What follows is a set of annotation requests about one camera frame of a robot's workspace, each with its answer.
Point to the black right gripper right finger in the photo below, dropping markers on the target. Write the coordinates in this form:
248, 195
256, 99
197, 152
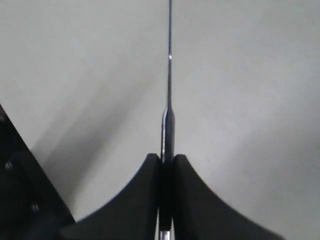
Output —
199, 214

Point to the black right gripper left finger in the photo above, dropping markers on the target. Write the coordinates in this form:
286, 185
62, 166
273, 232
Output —
130, 215

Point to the silver table knife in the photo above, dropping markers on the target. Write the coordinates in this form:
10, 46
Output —
167, 146

